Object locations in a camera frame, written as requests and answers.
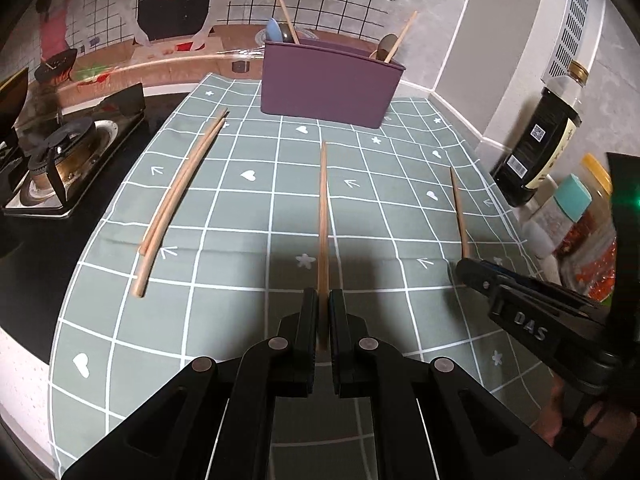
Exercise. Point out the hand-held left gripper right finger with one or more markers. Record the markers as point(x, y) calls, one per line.
point(337, 320)

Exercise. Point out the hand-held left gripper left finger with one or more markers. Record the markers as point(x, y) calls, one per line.
point(311, 320)

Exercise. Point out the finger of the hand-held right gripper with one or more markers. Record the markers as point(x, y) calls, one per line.
point(530, 322)
point(480, 272)

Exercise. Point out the wooden chopstick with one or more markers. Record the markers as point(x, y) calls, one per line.
point(323, 220)
point(402, 35)
point(190, 170)
point(459, 210)
point(165, 230)
point(287, 17)

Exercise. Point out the purple utensil holder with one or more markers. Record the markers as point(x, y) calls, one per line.
point(325, 85)

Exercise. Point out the wooden spoon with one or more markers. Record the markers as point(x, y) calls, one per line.
point(384, 46)

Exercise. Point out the dark spoon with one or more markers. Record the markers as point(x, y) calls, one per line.
point(288, 36)

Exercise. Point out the blue spoon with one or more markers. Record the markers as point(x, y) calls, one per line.
point(274, 31)

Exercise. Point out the person's right hand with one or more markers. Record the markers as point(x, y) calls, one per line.
point(605, 422)

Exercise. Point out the orange filled jar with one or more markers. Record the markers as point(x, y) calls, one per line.
point(590, 240)

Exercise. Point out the teal capped bottle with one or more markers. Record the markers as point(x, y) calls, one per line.
point(570, 200)

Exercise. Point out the green checked table mat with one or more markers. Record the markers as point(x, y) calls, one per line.
point(250, 210)

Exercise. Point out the dark sauce bottle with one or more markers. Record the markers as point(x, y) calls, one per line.
point(535, 150)

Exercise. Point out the white vented appliance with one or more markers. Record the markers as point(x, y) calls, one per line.
point(565, 35)

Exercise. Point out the gas stove burner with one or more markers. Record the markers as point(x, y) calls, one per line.
point(65, 150)

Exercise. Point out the cartoon wall poster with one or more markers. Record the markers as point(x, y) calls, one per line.
point(170, 5)

